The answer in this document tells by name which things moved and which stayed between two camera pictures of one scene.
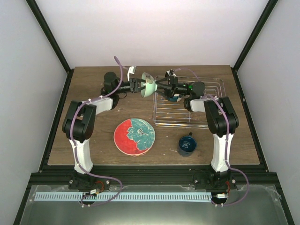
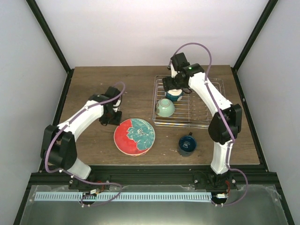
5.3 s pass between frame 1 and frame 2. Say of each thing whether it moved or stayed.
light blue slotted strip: stayed
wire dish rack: stayed
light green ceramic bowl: moved
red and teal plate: stayed
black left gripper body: moved
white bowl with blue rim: stayed
